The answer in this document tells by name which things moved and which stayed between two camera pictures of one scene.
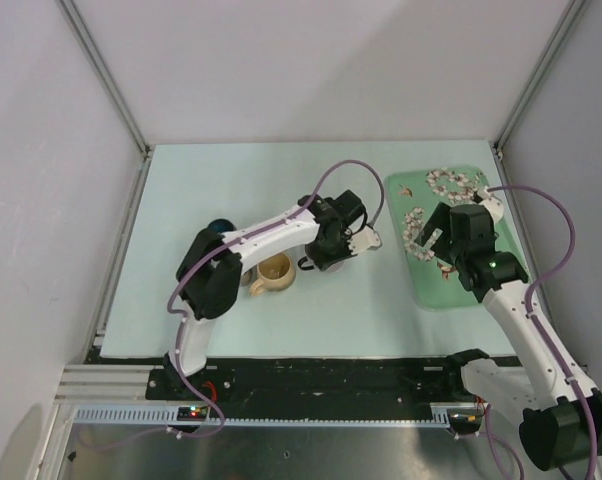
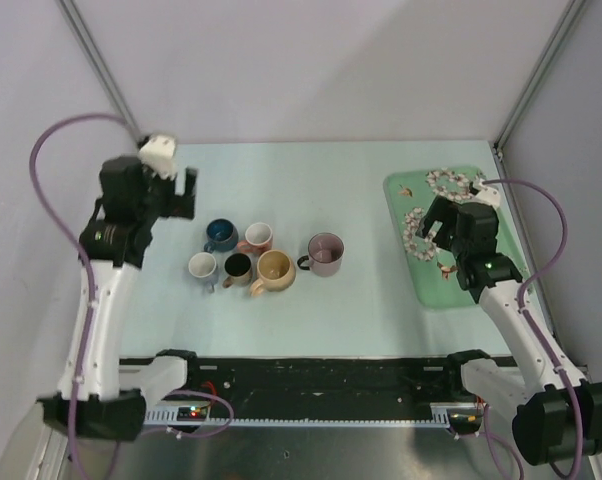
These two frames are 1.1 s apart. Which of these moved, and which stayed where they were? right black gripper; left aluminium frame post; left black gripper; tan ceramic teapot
Moved: left black gripper
Stayed: left aluminium frame post; tan ceramic teapot; right black gripper
